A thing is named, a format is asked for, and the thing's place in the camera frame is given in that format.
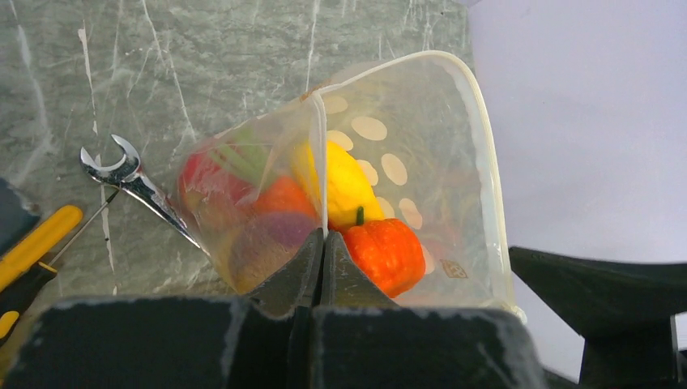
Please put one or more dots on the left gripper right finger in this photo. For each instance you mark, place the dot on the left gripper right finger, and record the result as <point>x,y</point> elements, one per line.
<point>358,338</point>

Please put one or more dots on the yellow mango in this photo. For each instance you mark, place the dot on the yellow mango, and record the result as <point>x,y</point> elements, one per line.
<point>347,186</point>

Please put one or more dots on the orange pumpkin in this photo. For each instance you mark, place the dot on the orange pumpkin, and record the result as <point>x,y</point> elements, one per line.
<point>387,251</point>

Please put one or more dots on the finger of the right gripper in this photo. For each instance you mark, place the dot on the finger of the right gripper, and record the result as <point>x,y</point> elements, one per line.
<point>625,312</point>

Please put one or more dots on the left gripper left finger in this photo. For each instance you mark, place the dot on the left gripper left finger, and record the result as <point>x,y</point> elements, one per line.
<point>178,341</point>

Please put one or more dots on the orange carrot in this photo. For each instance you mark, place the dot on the orange carrot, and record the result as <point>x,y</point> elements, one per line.
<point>261,189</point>

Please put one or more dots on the red apple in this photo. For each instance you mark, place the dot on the red apple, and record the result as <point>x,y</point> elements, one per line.
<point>221,178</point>

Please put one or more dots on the yellow handled screwdriver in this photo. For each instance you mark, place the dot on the yellow handled screwdriver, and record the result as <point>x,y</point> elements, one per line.
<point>24,274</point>

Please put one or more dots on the clear polka dot zip bag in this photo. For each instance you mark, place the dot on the clear polka dot zip bag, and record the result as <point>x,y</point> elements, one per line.
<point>418,127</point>

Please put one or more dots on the silver wrench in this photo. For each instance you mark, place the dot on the silver wrench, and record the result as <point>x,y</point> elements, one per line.
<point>128,175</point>

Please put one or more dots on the purple onion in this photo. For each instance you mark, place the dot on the purple onion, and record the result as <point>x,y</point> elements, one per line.
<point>262,246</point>

